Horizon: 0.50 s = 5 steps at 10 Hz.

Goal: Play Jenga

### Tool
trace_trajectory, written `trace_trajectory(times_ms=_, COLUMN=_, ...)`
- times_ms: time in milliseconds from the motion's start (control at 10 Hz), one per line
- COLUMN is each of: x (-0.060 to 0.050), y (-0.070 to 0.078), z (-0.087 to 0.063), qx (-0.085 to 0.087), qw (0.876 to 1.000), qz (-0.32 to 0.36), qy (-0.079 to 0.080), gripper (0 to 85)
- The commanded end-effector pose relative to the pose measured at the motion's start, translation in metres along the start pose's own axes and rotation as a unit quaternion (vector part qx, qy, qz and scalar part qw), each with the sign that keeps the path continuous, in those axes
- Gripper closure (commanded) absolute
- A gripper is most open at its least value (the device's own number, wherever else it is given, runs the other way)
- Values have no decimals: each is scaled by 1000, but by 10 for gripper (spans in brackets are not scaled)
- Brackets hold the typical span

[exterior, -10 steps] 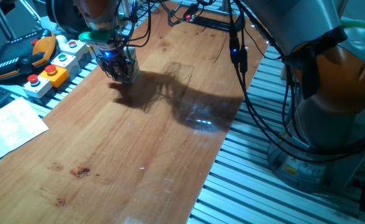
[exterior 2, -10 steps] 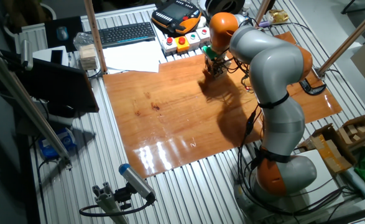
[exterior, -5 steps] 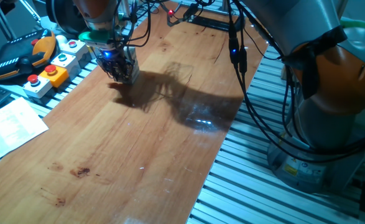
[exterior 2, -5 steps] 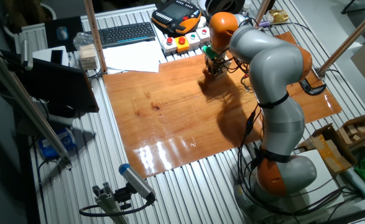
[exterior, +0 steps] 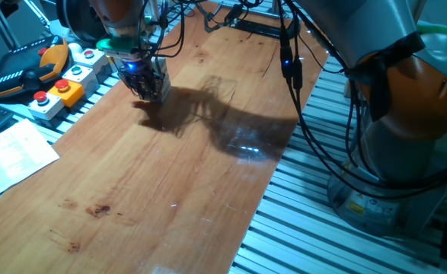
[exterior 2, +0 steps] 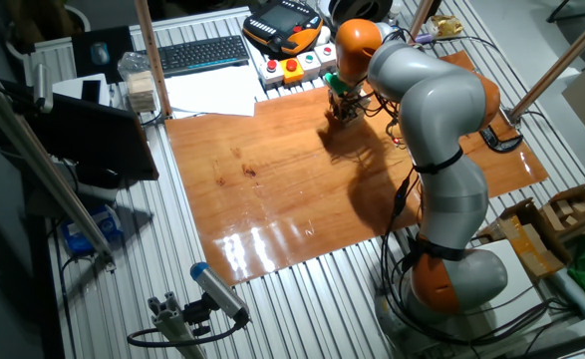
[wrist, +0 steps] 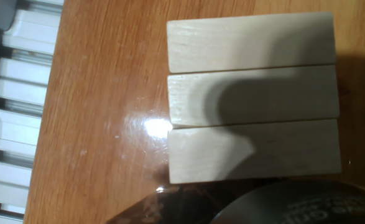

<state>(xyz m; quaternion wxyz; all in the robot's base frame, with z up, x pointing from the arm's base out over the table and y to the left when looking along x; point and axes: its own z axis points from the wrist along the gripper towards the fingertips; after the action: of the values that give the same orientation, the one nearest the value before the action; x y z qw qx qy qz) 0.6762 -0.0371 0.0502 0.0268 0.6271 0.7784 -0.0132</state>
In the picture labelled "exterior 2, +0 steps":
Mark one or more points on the white round object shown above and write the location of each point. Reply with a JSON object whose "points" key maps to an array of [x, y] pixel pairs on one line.
{"points": [[324, 36]]}

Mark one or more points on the black camera ball mount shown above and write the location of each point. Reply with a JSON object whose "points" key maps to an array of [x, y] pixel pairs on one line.
{"points": [[197, 314]]}

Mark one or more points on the yellow box red button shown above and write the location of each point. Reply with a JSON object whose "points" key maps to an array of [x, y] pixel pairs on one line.
{"points": [[292, 74]]}

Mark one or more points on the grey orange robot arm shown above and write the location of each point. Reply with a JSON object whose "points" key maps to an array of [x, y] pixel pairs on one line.
{"points": [[441, 105]]}

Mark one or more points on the loose wooden block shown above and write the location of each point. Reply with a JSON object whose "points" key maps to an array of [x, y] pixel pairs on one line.
{"points": [[564, 208], [582, 208]]}

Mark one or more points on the green wrist adapter flange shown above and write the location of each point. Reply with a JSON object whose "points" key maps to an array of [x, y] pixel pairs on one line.
{"points": [[334, 84]]}

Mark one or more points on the small purple tube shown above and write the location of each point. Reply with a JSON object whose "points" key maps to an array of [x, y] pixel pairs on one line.
{"points": [[423, 38]]}

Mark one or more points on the black clamp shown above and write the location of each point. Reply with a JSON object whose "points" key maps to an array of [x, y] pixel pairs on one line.
{"points": [[489, 139]]}

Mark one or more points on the black mouse pad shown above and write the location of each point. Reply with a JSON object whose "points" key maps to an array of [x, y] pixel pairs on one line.
{"points": [[122, 45]]}

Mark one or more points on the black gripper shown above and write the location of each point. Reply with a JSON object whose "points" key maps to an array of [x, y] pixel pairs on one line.
{"points": [[344, 104]]}

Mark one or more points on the black computer keyboard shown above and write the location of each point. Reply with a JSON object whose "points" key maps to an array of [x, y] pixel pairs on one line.
{"points": [[202, 54]]}

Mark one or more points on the tan taped cardboard box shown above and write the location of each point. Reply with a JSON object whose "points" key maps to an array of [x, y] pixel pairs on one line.
{"points": [[536, 254]]}

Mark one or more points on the silver depth camera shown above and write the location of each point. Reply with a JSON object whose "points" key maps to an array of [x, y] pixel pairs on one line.
{"points": [[43, 90]]}

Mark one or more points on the aluminium profile stand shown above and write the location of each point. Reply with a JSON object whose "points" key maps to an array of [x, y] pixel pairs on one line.
{"points": [[172, 324]]}

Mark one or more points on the orange wooden board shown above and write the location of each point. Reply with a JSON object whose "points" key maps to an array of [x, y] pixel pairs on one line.
{"points": [[272, 199]]}

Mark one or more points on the white paper sheets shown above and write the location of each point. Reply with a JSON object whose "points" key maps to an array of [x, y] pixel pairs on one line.
{"points": [[212, 92]]}

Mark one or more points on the clear bag of wooden blocks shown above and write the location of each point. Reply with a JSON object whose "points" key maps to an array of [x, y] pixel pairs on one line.
{"points": [[141, 90]]}

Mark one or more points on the silver camera blue tip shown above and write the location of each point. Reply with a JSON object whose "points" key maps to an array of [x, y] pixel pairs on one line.
{"points": [[217, 291]]}

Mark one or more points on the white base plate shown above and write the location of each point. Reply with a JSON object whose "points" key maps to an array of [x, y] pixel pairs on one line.
{"points": [[521, 299]]}

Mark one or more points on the black flat monitor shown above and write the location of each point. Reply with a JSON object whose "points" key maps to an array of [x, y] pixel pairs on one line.
{"points": [[97, 134]]}

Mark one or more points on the blue wipes packet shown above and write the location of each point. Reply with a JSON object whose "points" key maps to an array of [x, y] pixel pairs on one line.
{"points": [[90, 234]]}

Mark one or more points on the black orange teach pendant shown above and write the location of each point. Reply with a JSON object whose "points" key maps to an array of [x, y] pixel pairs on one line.
{"points": [[282, 22]]}

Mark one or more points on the grey computer mouse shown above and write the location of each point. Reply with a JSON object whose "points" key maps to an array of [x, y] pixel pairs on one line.
{"points": [[100, 53]]}

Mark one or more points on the grey box green button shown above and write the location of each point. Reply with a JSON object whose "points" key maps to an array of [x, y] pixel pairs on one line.
{"points": [[309, 67]]}

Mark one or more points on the grey box small red button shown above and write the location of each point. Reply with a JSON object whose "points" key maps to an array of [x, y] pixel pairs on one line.
{"points": [[326, 57]]}

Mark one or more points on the open cardboard box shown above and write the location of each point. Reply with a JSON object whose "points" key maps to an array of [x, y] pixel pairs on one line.
{"points": [[546, 219]]}

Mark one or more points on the aluminium frame bar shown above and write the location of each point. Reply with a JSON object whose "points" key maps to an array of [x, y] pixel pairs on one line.
{"points": [[48, 169]]}

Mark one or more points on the white flat box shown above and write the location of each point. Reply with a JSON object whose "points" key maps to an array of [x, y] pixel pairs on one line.
{"points": [[68, 90]]}

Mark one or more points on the white paper roll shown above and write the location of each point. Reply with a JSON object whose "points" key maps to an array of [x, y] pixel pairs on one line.
{"points": [[571, 294]]}

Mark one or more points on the black filament spool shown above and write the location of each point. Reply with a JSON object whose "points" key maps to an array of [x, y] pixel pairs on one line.
{"points": [[362, 10]]}

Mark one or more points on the wooden frame pole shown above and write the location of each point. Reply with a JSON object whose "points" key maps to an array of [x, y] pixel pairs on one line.
{"points": [[419, 20], [571, 50], [151, 55]]}

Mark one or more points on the gold foil wrapper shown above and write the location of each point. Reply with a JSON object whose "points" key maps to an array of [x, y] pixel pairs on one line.
{"points": [[446, 26]]}

